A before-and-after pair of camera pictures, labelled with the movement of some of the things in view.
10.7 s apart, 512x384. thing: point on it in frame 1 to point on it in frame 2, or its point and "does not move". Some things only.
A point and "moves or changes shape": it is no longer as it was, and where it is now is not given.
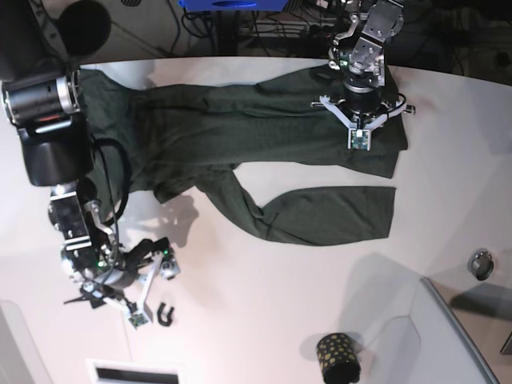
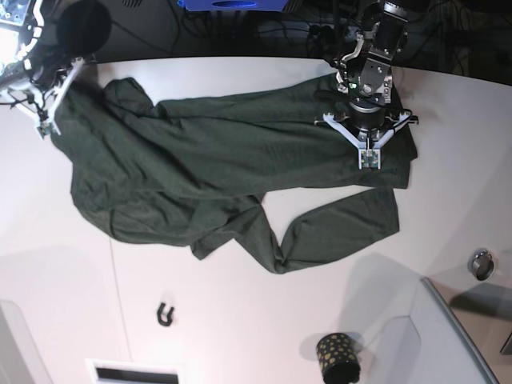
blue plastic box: [234, 6] does not move
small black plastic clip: [159, 318] does not move
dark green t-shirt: [169, 139] moves or changes shape
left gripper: [129, 284] to [39, 106]
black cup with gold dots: [339, 360] does not move
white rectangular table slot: [108, 371] does not move
